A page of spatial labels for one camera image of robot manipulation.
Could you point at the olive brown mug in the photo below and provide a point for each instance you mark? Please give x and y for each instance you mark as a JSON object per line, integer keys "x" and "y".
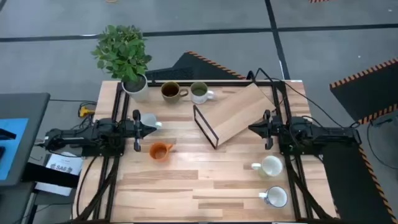
{"x": 170, "y": 91}

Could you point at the black hazard-striped triangular floor mat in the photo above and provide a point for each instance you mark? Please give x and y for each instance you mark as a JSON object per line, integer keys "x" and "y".
{"x": 192, "y": 67}

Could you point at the pale green mug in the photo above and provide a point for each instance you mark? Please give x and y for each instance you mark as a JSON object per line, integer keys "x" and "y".
{"x": 271, "y": 165}

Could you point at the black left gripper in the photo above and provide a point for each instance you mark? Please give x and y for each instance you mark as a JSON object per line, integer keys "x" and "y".
{"x": 136, "y": 130}

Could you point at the black aluminium extrusion frame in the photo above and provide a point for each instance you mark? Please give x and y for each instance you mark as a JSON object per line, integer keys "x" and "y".
{"x": 118, "y": 96}
{"x": 292, "y": 174}

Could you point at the white printed booklet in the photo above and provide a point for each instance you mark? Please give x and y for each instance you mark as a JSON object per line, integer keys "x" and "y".
{"x": 63, "y": 163}

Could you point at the white enamel mug blue rim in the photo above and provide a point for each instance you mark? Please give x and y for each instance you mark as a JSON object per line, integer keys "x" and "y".
{"x": 276, "y": 196}

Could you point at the black aluminium crossbar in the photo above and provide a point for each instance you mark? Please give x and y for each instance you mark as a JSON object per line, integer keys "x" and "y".
{"x": 224, "y": 83}

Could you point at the pale blue mug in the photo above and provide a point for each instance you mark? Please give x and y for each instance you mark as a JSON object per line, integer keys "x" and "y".
{"x": 150, "y": 119}

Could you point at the white paper sheet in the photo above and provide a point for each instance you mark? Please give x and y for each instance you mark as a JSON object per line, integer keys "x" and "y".
{"x": 53, "y": 188}

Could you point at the white mug green inside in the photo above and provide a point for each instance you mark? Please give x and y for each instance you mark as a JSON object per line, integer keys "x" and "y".
{"x": 199, "y": 91}

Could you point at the orange mug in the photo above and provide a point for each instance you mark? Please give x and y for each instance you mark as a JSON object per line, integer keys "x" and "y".
{"x": 159, "y": 152}

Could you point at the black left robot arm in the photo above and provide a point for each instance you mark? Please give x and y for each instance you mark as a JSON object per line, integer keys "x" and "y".
{"x": 93, "y": 133}

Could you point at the green plant in white pot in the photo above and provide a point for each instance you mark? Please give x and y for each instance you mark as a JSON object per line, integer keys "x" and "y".
{"x": 122, "y": 53}

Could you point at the wooden shelf riser black frame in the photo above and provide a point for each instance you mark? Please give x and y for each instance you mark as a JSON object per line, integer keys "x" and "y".
{"x": 236, "y": 115}

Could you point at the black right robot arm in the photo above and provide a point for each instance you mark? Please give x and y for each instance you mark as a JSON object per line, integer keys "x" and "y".
{"x": 317, "y": 133}

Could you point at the grey desk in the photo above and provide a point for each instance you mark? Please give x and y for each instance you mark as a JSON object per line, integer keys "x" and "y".
{"x": 21, "y": 105}

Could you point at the blue desk pad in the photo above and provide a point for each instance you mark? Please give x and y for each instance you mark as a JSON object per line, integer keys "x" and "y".
{"x": 12, "y": 149}

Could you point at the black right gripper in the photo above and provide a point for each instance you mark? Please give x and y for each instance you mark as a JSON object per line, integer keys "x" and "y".
{"x": 272, "y": 129}

